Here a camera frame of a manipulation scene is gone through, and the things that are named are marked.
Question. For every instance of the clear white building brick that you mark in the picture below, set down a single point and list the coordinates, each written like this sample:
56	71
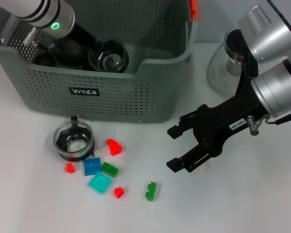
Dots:
205	167
101	152

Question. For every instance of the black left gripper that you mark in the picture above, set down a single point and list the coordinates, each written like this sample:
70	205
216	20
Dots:
85	38

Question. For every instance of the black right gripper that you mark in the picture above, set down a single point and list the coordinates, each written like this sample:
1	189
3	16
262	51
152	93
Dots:
220	123

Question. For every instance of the glass teacup with black holder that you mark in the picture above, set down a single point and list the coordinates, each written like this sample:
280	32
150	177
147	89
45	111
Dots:
74	146
111	60

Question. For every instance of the blue building brick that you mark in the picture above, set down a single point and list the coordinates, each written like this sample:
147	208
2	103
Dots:
92	166

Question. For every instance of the small bright red brick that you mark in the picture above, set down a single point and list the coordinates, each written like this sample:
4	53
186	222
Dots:
118	192
70	168

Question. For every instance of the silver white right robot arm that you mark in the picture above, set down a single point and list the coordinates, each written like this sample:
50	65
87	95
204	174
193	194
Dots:
276	94

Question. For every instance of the teal square flat plate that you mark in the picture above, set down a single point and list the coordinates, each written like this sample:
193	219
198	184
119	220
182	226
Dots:
99	183

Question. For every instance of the large bright red brick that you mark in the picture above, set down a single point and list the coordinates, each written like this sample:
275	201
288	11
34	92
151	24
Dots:
114	148

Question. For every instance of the left gripper metal plug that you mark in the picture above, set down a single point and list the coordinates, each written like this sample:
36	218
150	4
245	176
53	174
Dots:
30	36

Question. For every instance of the gripper metal plug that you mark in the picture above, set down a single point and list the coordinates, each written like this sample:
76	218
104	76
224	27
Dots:
253	127
30	36

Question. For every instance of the grey-green perforated storage bin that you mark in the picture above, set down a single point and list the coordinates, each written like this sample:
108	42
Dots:
111	102

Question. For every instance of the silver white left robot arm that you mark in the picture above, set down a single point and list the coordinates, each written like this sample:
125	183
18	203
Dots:
38	12

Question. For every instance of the black clay teapot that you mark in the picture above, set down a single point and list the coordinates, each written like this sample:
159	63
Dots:
70	52

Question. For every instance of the green rectangular building brick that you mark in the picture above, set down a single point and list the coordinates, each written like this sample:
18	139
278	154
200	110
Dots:
110	170

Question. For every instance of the green notched building brick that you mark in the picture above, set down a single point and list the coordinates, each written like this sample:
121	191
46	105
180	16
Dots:
150	193

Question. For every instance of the right gripper metal plug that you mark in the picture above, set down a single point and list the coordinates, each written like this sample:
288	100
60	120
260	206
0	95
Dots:
253	127

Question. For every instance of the small black clay teacup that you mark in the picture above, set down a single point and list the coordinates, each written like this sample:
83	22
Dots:
44	59

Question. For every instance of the glass teapot with black lid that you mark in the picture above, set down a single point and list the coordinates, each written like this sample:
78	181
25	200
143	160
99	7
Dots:
220	72

